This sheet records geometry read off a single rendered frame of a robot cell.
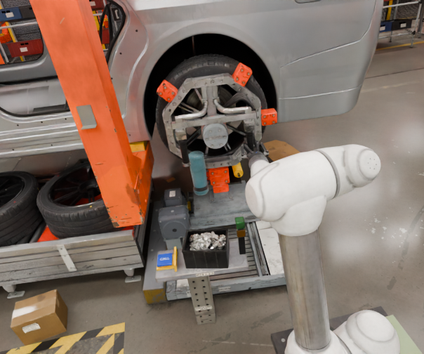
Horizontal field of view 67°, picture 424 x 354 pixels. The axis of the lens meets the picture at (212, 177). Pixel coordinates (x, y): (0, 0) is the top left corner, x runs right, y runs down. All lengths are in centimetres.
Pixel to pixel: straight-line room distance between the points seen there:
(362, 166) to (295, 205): 17
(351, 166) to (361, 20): 135
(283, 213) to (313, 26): 136
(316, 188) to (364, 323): 53
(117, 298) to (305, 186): 161
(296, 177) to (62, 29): 100
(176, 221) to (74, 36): 109
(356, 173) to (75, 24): 106
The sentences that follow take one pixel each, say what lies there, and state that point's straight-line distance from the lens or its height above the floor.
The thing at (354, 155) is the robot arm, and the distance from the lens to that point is 80.
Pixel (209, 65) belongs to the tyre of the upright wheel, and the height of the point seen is 116.
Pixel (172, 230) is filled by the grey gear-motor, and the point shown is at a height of 32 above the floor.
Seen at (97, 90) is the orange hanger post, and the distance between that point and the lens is 139.
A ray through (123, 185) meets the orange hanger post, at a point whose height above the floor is 78.
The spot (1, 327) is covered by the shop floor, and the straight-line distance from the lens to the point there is 237.
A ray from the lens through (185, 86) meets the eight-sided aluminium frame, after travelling 172.
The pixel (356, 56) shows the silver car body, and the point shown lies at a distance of 209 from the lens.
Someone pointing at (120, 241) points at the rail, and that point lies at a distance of 195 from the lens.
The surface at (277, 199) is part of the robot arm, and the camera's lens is 72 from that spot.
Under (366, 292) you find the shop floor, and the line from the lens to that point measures 207.
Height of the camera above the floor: 159
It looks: 33 degrees down
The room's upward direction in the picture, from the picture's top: 8 degrees counter-clockwise
